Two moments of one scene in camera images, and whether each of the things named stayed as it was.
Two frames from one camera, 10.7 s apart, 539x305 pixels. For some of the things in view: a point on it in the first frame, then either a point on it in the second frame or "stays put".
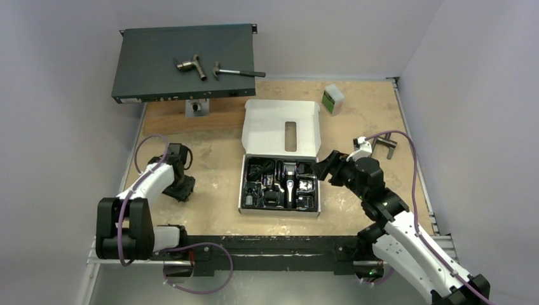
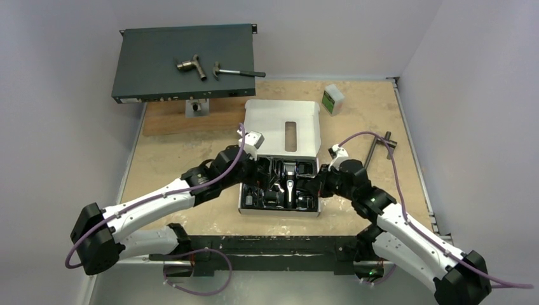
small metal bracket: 197,108 stays put
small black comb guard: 271,197 stays put
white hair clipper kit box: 280,140 stays put
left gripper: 182,194 to 254,180
